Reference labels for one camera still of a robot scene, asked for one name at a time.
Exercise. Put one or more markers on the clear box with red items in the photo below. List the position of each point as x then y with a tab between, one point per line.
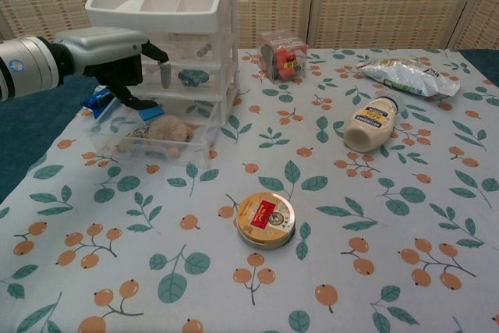
282	58

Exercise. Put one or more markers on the silver white snack bag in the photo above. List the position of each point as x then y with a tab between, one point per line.
405	75

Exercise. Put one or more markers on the cream mayonnaise squeeze bottle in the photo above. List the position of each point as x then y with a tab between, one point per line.
368	122

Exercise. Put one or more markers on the blue snack packet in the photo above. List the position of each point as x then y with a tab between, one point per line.
99	103

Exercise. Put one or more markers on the blue white small box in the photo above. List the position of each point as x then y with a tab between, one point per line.
153	114

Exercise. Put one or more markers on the white plastic drawer organizer frame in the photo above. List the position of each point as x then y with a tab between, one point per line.
156	17

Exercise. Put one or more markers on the floral leaf berry tablecloth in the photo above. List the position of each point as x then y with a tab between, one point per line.
351	212

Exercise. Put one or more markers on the small grey-brown cylindrical object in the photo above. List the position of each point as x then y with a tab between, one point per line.
203	50

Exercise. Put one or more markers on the woven bamboo folding screen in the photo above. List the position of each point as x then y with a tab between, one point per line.
370	1

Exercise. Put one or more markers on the beige plush turtle toy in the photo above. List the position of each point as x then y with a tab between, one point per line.
167	130

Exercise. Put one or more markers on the teal toy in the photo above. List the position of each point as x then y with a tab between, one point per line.
193	76

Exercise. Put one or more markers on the round yellow red tin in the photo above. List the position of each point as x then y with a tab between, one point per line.
265	218

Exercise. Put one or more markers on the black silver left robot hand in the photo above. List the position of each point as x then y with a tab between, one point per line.
101	48

